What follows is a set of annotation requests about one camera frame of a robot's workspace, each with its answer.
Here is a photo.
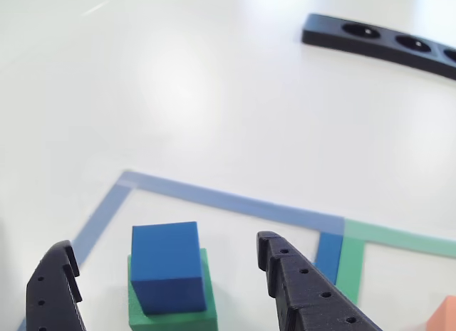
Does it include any green cube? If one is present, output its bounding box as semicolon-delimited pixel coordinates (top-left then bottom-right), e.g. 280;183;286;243
127;247;218;331

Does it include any small blue cube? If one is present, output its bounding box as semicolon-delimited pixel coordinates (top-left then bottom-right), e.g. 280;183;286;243
130;221;208;315

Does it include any orange cube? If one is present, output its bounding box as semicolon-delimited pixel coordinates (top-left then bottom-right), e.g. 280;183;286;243
425;295;456;331

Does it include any black power strip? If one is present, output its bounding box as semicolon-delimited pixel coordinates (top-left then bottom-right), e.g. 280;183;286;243
301;12;456;81

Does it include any green square frame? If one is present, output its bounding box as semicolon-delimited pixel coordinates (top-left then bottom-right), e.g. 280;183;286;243
334;219;456;307

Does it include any blue square frame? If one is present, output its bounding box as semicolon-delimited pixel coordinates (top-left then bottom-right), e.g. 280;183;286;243
16;169;346;331

